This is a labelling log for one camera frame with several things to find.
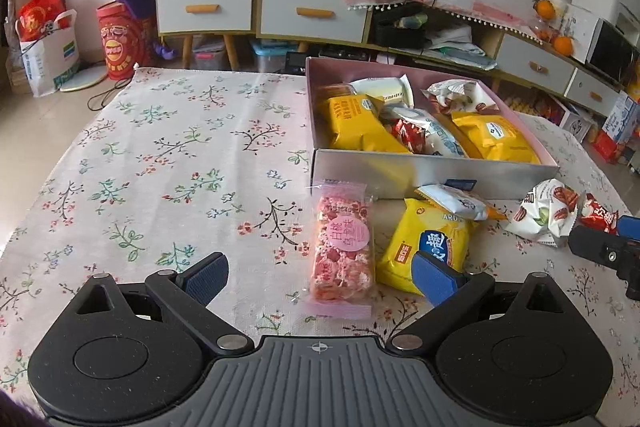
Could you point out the orange fruit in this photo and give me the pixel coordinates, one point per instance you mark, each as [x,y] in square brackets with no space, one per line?
[544,9]
[563,44]

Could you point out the black microwave oven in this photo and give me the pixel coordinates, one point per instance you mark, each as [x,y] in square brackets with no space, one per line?
[610,53]

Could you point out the small yellow chip bag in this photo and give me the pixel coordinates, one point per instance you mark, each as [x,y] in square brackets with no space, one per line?
[423,227]

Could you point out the floral tablecloth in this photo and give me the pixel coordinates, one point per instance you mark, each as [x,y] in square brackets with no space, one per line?
[179,165]

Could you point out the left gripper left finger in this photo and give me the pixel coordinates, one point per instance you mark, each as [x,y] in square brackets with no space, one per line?
[184,297]

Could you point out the wooden white TV cabinet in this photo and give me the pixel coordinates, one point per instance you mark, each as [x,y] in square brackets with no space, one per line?
[521,57]

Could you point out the white shopping bag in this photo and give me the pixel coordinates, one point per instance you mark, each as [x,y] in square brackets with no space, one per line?
[48,45]

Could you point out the small red snack packet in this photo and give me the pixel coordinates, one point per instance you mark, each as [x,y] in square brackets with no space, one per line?
[595,216]

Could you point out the red cylindrical gift box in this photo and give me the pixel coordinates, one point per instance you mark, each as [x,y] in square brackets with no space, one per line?
[126,40]

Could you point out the white green-logo snack bag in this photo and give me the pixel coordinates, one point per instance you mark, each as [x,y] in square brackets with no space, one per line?
[387,90]

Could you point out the white blue bread packet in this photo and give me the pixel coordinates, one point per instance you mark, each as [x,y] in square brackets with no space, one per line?
[440,140]

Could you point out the large yellow snack bag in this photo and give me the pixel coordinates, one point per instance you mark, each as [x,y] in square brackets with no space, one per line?
[495,137]

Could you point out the orange fruit lower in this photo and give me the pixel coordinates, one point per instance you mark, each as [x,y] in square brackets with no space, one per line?
[563,44]

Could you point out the pink rice cracker packet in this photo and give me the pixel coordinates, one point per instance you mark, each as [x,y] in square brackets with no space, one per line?
[342,276]

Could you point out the red candy packet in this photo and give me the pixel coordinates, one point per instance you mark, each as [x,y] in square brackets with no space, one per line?
[411,136]

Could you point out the pink cardboard box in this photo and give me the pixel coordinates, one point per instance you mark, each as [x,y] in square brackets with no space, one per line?
[394,176]

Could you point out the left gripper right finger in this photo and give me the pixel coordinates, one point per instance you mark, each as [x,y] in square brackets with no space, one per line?
[456,299]

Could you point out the orange-yellow snack bag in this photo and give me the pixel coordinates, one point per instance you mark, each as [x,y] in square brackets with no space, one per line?
[353,124]

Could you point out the white nut snack bag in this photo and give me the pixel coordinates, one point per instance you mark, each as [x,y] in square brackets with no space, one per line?
[547,214]

